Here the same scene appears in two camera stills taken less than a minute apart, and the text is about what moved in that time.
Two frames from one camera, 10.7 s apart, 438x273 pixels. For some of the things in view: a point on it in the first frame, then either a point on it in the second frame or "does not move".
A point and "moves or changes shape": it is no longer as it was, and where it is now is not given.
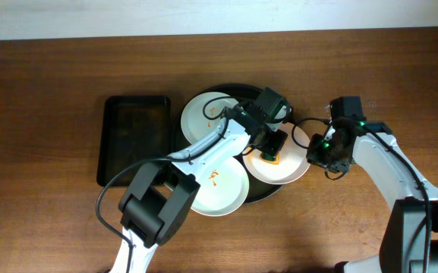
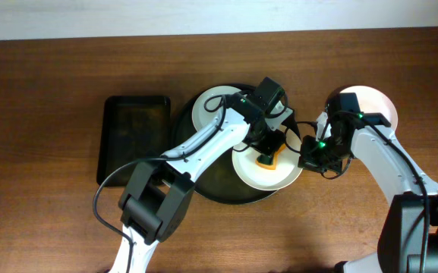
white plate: x=291 y=161 → x=372 y=100
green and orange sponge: x=270 y=158 does not move
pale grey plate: x=202 y=112 moves or changes shape
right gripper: x=321 y=155 does not move
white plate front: x=224 y=186 → x=287 y=165
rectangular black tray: x=133 y=128 does not move
